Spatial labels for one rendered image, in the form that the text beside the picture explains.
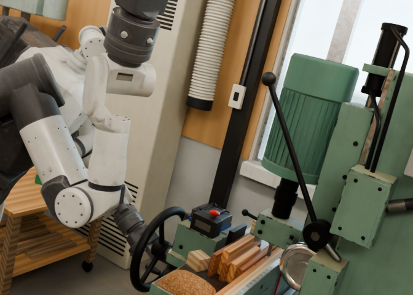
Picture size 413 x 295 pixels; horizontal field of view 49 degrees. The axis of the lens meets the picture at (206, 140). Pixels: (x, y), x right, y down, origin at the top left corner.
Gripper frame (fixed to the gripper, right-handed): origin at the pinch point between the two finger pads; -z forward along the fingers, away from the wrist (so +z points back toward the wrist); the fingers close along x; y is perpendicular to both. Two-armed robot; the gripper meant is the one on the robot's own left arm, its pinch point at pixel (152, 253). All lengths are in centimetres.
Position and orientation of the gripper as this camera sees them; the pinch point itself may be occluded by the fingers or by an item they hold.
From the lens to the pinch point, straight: 164.0
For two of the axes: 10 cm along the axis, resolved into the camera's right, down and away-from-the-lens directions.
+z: -6.0, -7.5, 2.9
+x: -7.3, 3.7, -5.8
